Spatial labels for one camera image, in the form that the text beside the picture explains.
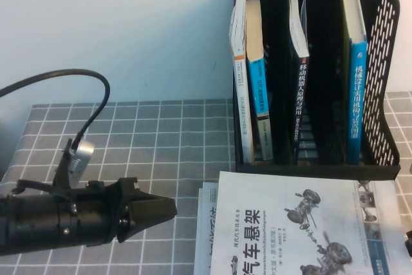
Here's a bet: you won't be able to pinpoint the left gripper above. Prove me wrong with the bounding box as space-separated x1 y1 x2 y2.
56 176 178 249

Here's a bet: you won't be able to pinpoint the white car suspension book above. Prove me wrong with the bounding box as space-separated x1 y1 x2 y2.
208 171 412 275

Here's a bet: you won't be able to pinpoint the white intelligent systems book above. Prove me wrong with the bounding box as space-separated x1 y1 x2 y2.
192 181 221 275

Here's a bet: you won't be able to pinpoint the white book orange-striped spine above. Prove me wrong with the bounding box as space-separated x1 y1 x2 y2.
228 0 255 164

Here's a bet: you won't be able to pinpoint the blue-spine book yellowed pages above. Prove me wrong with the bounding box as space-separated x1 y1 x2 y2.
245 0 274 162

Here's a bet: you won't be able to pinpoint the black mesh book stand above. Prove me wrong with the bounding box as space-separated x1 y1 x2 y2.
233 0 402 181

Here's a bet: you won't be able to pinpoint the dark navy robotics book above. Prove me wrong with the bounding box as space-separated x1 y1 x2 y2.
288 0 311 164

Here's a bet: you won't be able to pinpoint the blue hardcover mechanism book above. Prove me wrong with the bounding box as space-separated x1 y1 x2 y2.
340 0 368 165

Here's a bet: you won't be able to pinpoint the grey checked tablecloth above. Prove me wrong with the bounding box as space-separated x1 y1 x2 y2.
0 90 412 275

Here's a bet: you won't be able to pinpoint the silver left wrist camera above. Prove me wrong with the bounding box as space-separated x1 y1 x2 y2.
66 139 96 189

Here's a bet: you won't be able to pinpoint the black left camera bracket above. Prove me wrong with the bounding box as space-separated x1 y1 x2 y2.
53 138 78 197

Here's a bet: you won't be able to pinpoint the black left camera cable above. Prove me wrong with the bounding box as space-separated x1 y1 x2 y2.
0 68 111 152

